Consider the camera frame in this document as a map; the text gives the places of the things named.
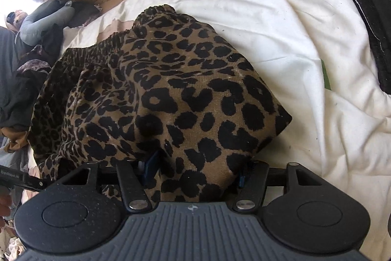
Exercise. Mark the dark grey pillow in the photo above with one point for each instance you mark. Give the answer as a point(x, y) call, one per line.
point(6, 59)

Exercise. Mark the grey neck pillow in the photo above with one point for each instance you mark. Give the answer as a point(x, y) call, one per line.
point(33, 24)

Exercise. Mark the leopard print skirt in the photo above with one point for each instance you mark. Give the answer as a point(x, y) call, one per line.
point(168, 80)

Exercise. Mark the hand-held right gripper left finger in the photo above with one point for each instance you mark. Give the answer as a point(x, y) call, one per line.
point(149, 169)

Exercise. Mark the mustard brown garment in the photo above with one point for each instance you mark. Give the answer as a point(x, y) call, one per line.
point(18, 141)

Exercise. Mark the grey-blue garment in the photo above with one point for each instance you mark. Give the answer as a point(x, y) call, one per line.
point(12, 157)

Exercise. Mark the person's left hand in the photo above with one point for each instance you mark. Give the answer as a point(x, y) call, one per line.
point(4, 206)

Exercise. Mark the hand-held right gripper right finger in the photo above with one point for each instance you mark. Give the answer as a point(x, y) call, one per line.
point(243, 180)

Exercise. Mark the black folded garment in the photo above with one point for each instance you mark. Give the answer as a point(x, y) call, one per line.
point(372, 4)

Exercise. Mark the floral patterned garment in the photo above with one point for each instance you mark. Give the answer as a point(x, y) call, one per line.
point(33, 60)

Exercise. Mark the small plush doll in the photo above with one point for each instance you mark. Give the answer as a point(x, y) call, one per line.
point(18, 18)

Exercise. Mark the black crumpled garment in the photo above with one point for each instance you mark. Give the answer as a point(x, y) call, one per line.
point(18, 96)
point(82, 13)

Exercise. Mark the cream printed bear blanket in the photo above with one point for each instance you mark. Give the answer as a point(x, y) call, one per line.
point(290, 19)

